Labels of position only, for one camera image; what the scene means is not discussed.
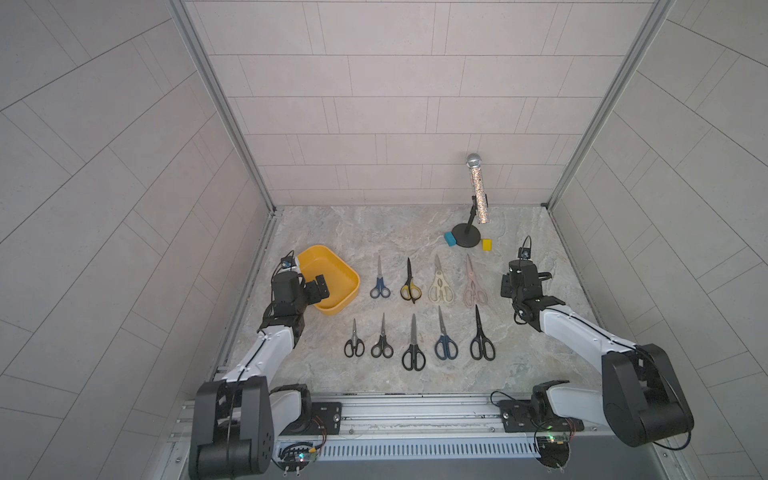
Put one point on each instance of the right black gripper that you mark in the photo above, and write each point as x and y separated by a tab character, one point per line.
505	280

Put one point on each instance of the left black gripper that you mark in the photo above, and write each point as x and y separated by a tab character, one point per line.
313	295

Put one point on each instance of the pink handled scissors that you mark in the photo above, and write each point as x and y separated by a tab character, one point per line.
473	293

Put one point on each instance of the yellow plastic storage box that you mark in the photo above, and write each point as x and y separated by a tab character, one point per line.
343	281

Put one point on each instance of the cream handled kitchen scissors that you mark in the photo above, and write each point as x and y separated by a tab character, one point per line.
440	291

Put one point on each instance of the small black handled scissors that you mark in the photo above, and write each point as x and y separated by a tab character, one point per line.
354	346

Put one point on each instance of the dark blue handled scissors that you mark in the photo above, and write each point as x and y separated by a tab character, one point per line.
445	348

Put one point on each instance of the black ring handled scissors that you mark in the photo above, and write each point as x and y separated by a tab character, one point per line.
382	348

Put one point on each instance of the yellow handled scissors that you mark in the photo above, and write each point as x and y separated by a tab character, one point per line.
409	291

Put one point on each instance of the black pointed scissors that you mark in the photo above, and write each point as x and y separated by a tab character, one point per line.
413	359

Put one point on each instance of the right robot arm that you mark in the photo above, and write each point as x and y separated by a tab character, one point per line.
640	398

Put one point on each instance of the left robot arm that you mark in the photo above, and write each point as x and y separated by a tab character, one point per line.
237	418

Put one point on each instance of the glitter microphone on stand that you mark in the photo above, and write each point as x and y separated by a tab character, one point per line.
467	234

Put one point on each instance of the teal block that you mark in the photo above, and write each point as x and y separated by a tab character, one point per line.
450	239

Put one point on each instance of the left controller board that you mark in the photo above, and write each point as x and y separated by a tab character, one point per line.
295	457

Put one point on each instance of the controller board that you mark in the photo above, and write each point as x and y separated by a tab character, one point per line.
295	457
554	453

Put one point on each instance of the right controller board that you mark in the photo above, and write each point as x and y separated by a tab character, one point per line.
554	453

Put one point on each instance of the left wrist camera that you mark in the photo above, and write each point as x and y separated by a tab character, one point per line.
288	263

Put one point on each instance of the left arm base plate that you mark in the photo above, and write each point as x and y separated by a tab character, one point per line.
323	418

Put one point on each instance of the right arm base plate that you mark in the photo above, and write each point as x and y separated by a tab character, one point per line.
520	417

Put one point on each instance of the aluminium mounting rail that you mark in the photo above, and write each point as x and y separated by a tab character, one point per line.
395	414

